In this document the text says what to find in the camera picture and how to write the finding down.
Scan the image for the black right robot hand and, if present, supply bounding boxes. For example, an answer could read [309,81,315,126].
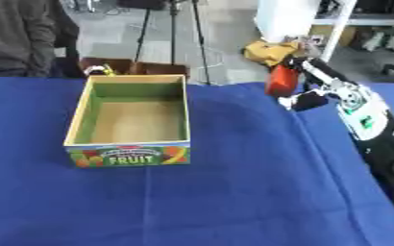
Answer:
[276,55,349,112]

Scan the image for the red toy fruit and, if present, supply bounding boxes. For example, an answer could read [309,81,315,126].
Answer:
[262,63,302,98]

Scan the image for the cardboard box green inside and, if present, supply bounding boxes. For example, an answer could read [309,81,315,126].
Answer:
[62,74,194,169]

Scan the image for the yellow cloth bag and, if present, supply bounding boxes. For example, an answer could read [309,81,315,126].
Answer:
[240,39,308,67]

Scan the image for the white panel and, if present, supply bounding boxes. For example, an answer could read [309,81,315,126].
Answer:
[252,0,342,44]

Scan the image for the black tripod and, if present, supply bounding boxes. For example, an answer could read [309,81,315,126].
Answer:
[131,0,214,86]

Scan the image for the brown wooden crate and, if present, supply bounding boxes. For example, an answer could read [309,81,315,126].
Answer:
[77,57,192,79]

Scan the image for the person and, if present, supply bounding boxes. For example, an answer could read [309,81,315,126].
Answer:
[0,0,83,79]

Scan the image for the white shelf frame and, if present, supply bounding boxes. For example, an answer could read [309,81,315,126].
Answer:
[312,0,394,63]

